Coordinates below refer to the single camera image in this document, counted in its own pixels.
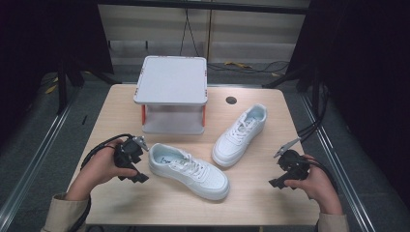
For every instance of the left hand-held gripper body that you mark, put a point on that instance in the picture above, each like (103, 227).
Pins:
(127, 154)

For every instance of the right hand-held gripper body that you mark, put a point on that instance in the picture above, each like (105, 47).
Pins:
(291, 164)

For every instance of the white lace-up sneaker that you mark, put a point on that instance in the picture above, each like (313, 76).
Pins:
(206, 180)
(229, 149)

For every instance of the white shoe rack orange posts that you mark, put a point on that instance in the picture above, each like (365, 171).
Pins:
(170, 80)

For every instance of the person's left hand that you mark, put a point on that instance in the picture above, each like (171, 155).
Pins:
(96, 170)

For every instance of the person's right hand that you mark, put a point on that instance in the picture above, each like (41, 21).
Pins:
(317, 188)

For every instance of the dark round table grommet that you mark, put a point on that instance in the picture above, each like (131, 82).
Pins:
(231, 100)

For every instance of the black metal stand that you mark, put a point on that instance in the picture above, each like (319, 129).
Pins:
(62, 87)

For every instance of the yellow tape piece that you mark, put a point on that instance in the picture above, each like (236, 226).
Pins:
(51, 89)

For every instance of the yellow strip on floor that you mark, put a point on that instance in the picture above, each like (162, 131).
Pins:
(238, 64)

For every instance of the dark curtain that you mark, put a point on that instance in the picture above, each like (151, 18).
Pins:
(364, 64)
(38, 35)

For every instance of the grey metal floor rail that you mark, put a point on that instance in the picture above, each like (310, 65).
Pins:
(35, 158)
(338, 161)

